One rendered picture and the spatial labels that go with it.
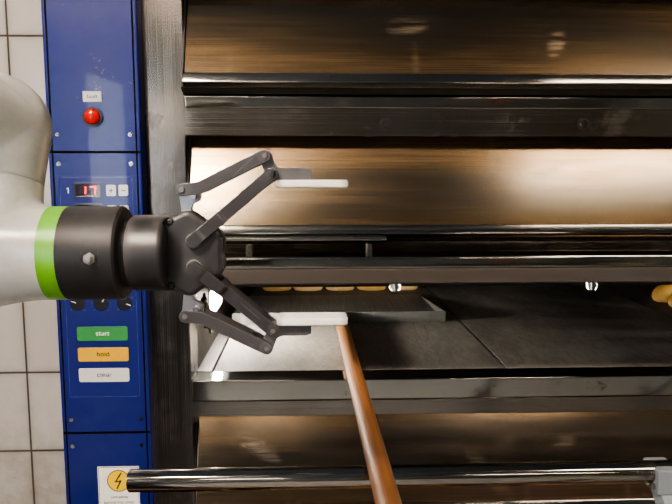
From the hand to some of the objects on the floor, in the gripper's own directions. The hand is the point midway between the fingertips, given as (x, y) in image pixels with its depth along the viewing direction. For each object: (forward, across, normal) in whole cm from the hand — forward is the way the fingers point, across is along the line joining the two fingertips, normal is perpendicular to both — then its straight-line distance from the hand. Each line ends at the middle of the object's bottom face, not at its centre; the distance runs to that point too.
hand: (336, 252), depth 67 cm
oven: (+57, +148, -150) cm, 219 cm away
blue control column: (-40, +148, -149) cm, 214 cm away
